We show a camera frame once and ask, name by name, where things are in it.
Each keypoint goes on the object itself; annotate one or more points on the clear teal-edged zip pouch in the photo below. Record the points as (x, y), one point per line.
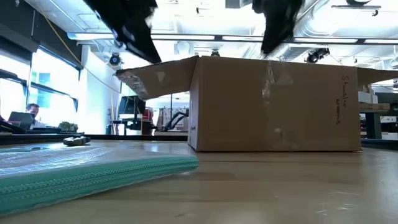
(77, 177)

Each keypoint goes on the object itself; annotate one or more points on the white storage box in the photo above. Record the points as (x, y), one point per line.
(367, 98)

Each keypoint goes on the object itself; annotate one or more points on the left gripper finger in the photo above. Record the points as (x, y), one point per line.
(143, 43)

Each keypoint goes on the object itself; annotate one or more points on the brown cardboard box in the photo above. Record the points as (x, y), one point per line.
(248, 118)

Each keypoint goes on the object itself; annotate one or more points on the black background robot arm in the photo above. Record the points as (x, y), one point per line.
(174, 119)

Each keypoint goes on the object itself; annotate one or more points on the small green plant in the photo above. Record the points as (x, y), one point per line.
(68, 127)

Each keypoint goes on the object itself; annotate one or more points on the black monitor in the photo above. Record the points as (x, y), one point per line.
(132, 105)

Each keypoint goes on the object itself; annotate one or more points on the wooden workbench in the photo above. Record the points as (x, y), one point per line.
(373, 106)

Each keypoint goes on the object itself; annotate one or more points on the black round camera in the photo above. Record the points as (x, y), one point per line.
(317, 55)
(115, 59)
(214, 53)

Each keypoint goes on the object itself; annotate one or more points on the person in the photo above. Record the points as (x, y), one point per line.
(33, 112)

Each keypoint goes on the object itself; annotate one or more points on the black desk with equipment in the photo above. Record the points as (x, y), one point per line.
(130, 124)

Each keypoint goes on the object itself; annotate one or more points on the long black light rail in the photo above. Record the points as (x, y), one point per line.
(217, 38)

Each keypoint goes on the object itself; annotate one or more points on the dark laptop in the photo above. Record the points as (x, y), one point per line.
(20, 119)

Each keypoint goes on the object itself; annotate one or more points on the grey box cutter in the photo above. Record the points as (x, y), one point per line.
(76, 141)

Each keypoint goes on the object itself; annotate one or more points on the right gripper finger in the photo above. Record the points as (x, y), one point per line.
(276, 31)

